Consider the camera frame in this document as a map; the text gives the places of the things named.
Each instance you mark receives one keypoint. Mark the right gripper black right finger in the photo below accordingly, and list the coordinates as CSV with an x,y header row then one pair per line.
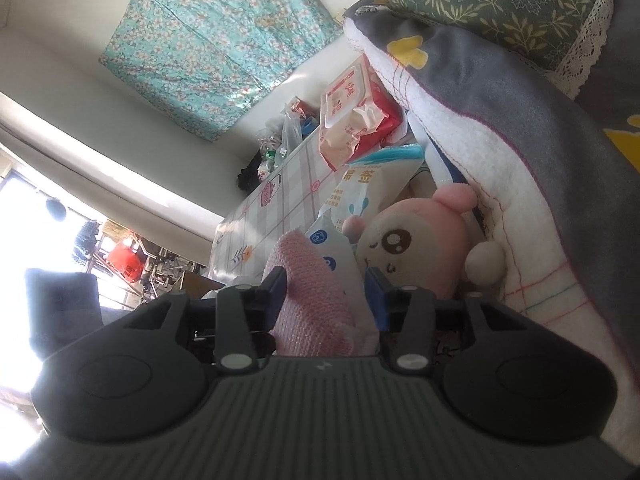
x,y
405,318

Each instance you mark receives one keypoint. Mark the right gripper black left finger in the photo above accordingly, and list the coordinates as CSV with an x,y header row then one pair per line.
x,y
245,316

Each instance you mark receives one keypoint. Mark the pink knitted cloth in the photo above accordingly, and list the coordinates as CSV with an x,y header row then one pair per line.
x,y
315,319

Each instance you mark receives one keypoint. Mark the pink plush toy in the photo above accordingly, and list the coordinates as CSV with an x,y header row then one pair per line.
x,y
425,242

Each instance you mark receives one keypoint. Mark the white blue tissue pack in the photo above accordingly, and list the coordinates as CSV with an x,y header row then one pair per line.
x,y
336,251

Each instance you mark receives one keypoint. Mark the white orange wipes pack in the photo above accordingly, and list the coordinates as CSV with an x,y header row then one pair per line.
x,y
367,189

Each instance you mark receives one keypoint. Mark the checkered tablecloth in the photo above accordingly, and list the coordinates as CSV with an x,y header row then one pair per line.
x,y
289,199

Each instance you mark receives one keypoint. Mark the red crate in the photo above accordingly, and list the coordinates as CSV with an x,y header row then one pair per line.
x,y
128,259

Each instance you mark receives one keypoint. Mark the dark grey chair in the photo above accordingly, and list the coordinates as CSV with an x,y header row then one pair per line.
x,y
63,307

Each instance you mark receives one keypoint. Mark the clear plastic bag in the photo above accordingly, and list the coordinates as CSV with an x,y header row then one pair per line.
x,y
279,138

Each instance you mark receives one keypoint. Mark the white grey blanket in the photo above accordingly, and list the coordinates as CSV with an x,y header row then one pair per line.
x,y
555,193

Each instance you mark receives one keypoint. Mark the red wet wipes pack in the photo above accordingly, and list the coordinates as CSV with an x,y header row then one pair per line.
x,y
356,114

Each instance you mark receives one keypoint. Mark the teal floral curtain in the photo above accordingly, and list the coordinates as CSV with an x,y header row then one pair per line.
x,y
205,63

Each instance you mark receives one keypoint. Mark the green leaf pattern pillow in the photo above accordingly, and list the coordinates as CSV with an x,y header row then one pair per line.
x,y
562,39

